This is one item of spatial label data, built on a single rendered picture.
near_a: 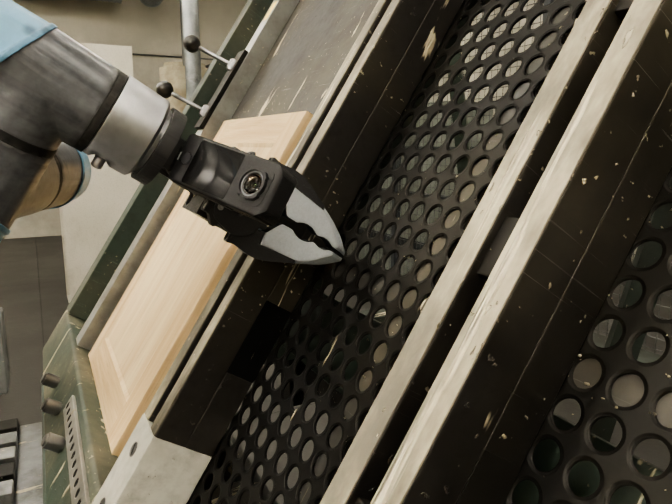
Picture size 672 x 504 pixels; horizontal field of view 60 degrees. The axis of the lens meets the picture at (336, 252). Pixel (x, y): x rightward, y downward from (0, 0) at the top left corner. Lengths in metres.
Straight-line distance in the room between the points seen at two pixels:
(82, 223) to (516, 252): 4.69
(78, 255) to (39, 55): 4.50
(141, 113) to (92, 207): 4.44
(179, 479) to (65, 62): 0.42
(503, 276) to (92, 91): 0.34
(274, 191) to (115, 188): 4.51
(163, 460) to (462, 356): 0.41
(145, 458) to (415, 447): 0.38
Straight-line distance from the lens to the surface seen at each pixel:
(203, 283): 0.88
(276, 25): 1.40
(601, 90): 0.37
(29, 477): 1.23
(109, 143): 0.50
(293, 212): 0.55
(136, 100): 0.51
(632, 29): 0.39
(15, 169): 0.52
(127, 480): 0.66
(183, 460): 0.66
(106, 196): 4.93
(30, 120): 0.50
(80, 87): 0.50
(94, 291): 1.57
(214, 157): 0.49
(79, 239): 4.95
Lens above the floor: 1.32
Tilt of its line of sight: 11 degrees down
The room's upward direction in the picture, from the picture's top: straight up
